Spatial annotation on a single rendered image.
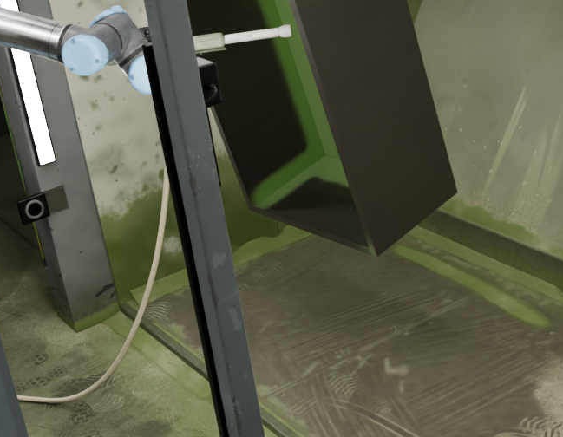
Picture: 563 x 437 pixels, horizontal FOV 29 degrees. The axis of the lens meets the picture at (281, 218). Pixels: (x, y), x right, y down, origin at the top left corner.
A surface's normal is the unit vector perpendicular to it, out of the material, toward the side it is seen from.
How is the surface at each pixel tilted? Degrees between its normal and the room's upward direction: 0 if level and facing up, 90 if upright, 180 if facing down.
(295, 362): 0
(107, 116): 90
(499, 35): 57
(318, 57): 90
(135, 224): 90
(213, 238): 90
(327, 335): 0
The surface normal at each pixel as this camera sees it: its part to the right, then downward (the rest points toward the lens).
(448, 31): -0.77, -0.22
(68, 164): 0.54, 0.27
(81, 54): -0.22, 0.45
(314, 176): -0.30, -0.81
